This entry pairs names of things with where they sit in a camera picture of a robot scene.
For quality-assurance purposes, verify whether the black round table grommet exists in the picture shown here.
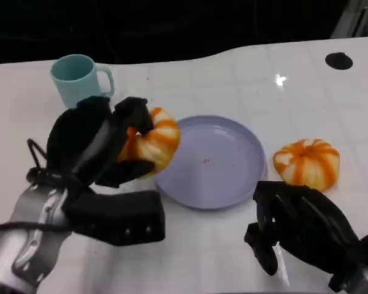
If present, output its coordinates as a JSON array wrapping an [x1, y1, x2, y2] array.
[[324, 52, 354, 71]]

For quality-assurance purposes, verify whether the long black arm cable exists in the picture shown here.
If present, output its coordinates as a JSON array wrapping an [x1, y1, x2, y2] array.
[[0, 221, 72, 237]]

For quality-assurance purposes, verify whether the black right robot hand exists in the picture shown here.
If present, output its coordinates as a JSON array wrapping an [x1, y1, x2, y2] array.
[[244, 180, 365, 293]]

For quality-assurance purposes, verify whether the looped black wrist cable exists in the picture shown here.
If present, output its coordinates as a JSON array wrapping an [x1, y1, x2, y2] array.
[[25, 138, 50, 185]]

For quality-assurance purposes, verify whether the lilac plate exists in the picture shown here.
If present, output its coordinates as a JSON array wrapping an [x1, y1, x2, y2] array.
[[154, 115, 268, 211]]

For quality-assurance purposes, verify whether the grey metal frame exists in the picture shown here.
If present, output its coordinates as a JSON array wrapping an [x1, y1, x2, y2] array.
[[330, 0, 368, 40]]

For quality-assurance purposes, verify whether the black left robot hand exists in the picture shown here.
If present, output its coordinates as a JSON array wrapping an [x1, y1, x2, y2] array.
[[45, 96, 156, 191]]

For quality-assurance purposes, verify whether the pale green mug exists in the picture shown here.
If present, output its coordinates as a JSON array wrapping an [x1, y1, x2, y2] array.
[[50, 54, 115, 110]]

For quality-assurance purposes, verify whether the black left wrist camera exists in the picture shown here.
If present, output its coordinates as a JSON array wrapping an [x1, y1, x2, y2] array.
[[62, 190, 167, 247]]

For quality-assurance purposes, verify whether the orange white toy bread roll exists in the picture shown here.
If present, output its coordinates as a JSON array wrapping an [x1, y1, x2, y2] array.
[[272, 138, 340, 193], [116, 107, 182, 177]]

